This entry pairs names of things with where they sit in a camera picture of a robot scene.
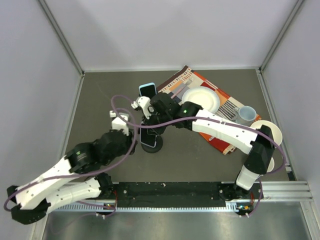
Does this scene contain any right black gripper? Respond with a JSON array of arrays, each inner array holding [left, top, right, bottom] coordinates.
[[143, 107, 173, 136]]

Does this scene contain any purple case phone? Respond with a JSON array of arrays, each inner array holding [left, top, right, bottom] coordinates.
[[139, 128, 157, 148]]

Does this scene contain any blue case phone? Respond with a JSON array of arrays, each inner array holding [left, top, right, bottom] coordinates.
[[138, 82, 158, 99]]

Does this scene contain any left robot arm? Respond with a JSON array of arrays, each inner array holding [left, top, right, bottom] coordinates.
[[7, 130, 137, 225]]

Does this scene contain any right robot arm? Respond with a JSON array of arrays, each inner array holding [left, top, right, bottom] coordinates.
[[137, 93, 280, 201]]

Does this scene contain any colourful patterned cloth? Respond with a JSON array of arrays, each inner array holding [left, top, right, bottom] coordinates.
[[156, 65, 262, 156]]

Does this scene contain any white paper plate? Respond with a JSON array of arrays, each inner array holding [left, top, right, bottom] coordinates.
[[181, 86, 220, 114]]

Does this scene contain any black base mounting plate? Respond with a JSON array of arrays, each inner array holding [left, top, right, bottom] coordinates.
[[114, 181, 226, 208]]

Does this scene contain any light blue mug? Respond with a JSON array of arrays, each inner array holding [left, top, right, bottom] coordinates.
[[233, 106, 257, 126]]

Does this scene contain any white bowl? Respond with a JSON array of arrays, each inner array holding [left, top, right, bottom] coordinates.
[[250, 120, 283, 146]]

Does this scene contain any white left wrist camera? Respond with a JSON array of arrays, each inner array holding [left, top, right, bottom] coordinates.
[[109, 110, 130, 136]]

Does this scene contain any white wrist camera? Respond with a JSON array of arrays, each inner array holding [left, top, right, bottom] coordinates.
[[131, 96, 155, 119], [109, 110, 130, 136]]

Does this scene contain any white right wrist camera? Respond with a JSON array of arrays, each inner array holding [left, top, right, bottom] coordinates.
[[131, 96, 155, 119]]

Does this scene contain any pink handled fork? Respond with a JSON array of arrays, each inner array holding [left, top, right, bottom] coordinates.
[[171, 77, 195, 99]]

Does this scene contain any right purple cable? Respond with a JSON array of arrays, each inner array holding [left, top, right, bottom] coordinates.
[[110, 94, 287, 175]]

